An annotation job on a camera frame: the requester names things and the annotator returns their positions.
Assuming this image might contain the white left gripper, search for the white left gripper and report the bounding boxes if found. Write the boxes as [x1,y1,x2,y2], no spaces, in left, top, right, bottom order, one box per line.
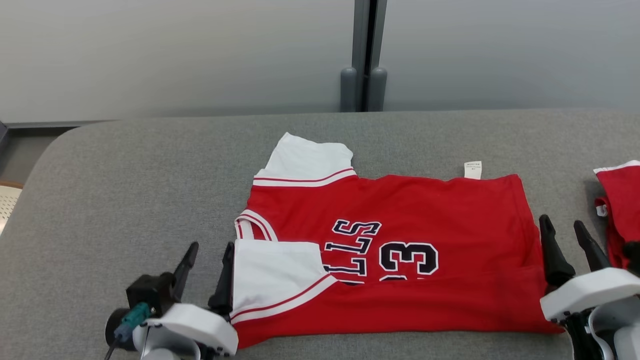
[132,241,240,359]

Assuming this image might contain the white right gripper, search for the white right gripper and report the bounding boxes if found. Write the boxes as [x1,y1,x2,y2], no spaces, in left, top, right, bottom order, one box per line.
[538,214,640,324]

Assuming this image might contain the red shorts with white stripe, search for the red shorts with white stripe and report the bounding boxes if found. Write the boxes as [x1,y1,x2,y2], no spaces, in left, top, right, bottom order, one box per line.
[593,159,640,271]

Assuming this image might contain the red white basketball jersey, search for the red white basketball jersey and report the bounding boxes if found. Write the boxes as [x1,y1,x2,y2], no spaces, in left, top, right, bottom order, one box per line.
[228,131,564,350]

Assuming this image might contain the cream perforated laundry basket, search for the cream perforated laundry basket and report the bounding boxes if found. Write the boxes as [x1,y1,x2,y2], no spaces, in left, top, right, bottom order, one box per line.
[0,180,25,236]

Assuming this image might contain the black cable with teal connector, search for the black cable with teal connector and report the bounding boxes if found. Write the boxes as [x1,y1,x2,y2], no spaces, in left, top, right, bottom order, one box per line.
[102,302,152,360]

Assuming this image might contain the grey metal partition post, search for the grey metal partition post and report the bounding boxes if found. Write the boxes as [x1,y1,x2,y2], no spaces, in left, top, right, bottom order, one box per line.
[339,0,389,113]

